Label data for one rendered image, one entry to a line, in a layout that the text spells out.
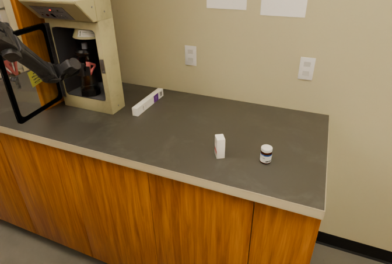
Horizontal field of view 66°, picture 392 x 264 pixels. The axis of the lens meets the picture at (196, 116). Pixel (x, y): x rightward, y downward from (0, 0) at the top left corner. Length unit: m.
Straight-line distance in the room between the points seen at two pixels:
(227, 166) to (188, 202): 0.23
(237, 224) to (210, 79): 0.85
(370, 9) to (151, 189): 1.22
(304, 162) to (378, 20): 0.70
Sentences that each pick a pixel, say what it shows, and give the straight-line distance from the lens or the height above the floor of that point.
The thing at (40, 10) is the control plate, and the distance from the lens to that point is 1.57.
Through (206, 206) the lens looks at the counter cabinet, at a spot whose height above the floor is 0.78.
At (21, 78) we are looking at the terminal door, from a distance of 1.57.
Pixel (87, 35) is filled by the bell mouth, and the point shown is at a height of 1.33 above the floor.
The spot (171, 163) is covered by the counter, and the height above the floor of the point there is 0.94.
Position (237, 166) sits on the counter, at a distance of 1.20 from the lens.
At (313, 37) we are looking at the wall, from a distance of 1.57.
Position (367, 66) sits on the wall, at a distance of 1.62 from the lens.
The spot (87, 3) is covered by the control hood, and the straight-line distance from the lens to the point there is 1.42.
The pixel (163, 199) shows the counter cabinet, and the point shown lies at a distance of 1.34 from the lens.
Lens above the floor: 1.67
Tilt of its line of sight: 29 degrees down
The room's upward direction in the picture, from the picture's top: 1 degrees counter-clockwise
